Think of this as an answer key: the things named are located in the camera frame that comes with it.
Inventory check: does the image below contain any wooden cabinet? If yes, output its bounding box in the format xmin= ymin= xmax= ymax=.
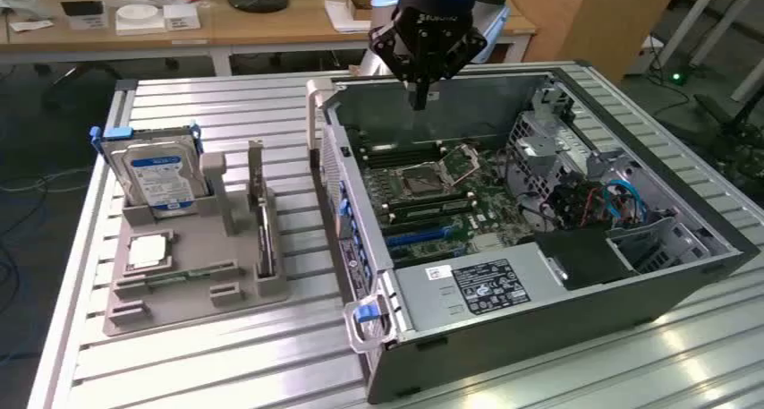
xmin=522 ymin=0 xmax=686 ymax=83

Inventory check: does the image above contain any plain white box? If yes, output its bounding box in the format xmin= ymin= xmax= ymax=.
xmin=162 ymin=2 xmax=202 ymax=32

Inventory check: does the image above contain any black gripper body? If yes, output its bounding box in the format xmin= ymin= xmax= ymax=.
xmin=392 ymin=0 xmax=484 ymax=78

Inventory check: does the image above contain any grey parts rack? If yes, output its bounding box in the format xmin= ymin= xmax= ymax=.
xmin=104 ymin=152 xmax=294 ymax=337

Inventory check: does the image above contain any metal socket cover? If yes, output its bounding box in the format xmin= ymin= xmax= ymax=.
xmin=439 ymin=143 xmax=484 ymax=187

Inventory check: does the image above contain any wooden desk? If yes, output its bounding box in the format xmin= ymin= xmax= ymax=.
xmin=0 ymin=0 xmax=539 ymax=65

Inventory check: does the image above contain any green RAM stick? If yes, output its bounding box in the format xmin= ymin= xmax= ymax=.
xmin=146 ymin=268 xmax=214 ymax=287

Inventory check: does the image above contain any white desk frame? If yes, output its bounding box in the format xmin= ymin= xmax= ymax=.
xmin=656 ymin=0 xmax=764 ymax=102

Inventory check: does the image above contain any black office chair base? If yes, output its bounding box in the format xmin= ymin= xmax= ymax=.
xmin=36 ymin=61 xmax=124 ymax=111

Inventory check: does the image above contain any silver disk bay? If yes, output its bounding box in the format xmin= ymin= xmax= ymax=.
xmin=606 ymin=216 xmax=712 ymax=276

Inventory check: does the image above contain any black open PC case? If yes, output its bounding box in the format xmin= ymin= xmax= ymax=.
xmin=304 ymin=66 xmax=760 ymax=405

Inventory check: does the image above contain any white box with round dish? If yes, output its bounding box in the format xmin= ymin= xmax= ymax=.
xmin=114 ymin=4 xmax=168 ymax=37

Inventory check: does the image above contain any white paper card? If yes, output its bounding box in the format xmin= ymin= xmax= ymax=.
xmin=6 ymin=19 xmax=55 ymax=33

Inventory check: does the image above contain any stack of white papers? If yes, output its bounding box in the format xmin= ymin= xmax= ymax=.
xmin=324 ymin=0 xmax=375 ymax=34

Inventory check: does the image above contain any black floor stand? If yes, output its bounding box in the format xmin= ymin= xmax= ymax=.
xmin=694 ymin=93 xmax=764 ymax=159

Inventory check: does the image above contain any silver CPU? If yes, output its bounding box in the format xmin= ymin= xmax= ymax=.
xmin=128 ymin=236 xmax=172 ymax=269

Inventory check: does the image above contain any white box with black top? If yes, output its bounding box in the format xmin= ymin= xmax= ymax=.
xmin=59 ymin=0 xmax=112 ymax=30

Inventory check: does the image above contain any black plastic shroud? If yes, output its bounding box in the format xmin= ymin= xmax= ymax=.
xmin=534 ymin=229 xmax=638 ymax=292

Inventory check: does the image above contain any grey power supply unit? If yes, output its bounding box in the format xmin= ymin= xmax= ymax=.
xmin=391 ymin=243 xmax=566 ymax=332

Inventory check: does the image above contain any blue wire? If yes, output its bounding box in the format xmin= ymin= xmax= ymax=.
xmin=600 ymin=180 xmax=651 ymax=226

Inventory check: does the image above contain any black graphics card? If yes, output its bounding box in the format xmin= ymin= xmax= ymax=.
xmin=246 ymin=139 xmax=280 ymax=279

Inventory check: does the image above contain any CPU socket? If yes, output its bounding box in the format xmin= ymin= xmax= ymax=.
xmin=398 ymin=162 xmax=448 ymax=196

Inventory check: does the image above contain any silver metal drive cage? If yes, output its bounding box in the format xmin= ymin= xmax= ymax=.
xmin=507 ymin=111 xmax=599 ymax=213

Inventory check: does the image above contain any hard disk with blue carrier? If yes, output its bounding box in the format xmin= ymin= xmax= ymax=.
xmin=88 ymin=121 xmax=208 ymax=217

